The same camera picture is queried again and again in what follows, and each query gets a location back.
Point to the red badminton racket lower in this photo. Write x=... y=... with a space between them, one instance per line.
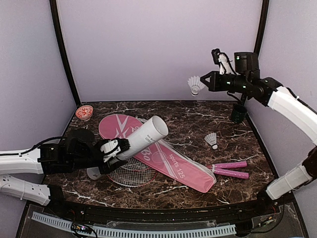
x=128 y=178

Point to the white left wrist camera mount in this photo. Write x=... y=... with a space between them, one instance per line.
x=114 y=147

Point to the pink racket cover bag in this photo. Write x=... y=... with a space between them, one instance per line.
x=159 y=156

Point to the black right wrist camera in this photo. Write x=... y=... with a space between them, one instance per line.
x=222 y=60

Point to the red white patterned bowl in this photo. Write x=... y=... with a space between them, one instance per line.
x=84 y=113

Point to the black front table rail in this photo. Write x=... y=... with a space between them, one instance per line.
x=240 y=213

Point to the white plastic shuttlecock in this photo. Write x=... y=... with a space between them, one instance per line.
x=211 y=139
x=195 y=85

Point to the white cardboard shuttlecock tube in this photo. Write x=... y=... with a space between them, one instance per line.
x=147 y=134

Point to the dark green cup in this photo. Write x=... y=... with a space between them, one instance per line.
x=238 y=113

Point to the clear plastic tube lid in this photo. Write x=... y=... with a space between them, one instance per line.
x=93 y=173

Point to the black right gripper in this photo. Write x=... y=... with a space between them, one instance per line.
x=214 y=86

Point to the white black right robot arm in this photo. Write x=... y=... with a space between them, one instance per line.
x=244 y=77

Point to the grey slotted cable duct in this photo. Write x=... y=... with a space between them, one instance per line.
x=98 y=231

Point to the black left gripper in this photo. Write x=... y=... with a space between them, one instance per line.
x=108 y=168

